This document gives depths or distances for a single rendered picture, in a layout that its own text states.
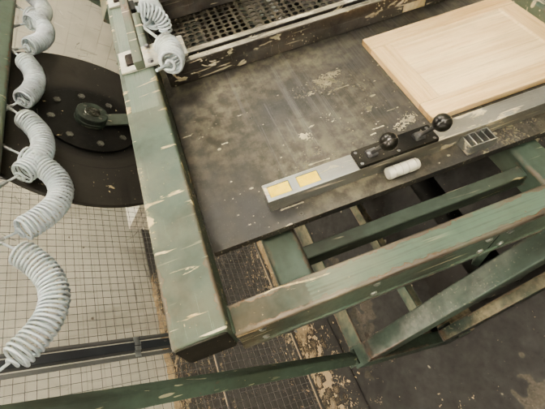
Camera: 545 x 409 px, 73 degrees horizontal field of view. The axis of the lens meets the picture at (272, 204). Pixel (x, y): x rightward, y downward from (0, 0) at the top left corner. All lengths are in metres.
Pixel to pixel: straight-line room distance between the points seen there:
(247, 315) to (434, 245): 0.38
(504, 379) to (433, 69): 1.66
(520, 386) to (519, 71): 1.58
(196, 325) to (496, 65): 1.01
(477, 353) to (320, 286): 1.74
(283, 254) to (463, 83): 0.66
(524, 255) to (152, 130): 1.15
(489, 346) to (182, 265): 1.89
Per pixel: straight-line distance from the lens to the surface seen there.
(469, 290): 1.47
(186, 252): 0.72
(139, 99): 1.05
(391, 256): 0.74
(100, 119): 1.50
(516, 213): 0.86
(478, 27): 1.36
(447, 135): 0.96
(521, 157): 1.08
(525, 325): 2.26
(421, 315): 1.56
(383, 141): 0.77
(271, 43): 1.22
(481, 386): 2.41
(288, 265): 0.82
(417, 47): 1.25
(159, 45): 1.02
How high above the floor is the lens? 2.12
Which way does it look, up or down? 38 degrees down
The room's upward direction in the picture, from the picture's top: 84 degrees counter-clockwise
